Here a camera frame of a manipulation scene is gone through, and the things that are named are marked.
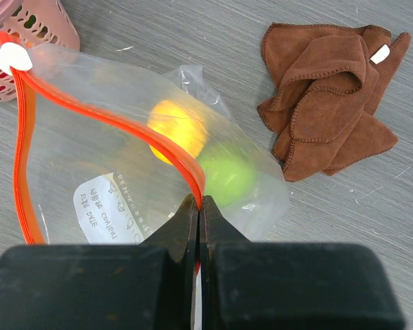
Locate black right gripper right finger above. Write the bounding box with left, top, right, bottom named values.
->
left=198, top=196, right=406, bottom=329

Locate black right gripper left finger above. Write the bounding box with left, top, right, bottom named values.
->
left=0, top=195, right=197, bottom=329

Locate light green apple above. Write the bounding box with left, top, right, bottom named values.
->
left=197, top=144, right=257, bottom=207

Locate clear zip top bag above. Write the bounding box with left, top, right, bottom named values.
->
left=0, top=32, right=289, bottom=244

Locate orange yellow fruit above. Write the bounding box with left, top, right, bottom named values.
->
left=147, top=100, right=208, bottom=158

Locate brown cloth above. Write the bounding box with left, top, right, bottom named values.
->
left=257, top=23, right=411, bottom=182

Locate pink plastic basket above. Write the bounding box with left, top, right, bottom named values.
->
left=0, top=0, right=81, bottom=102

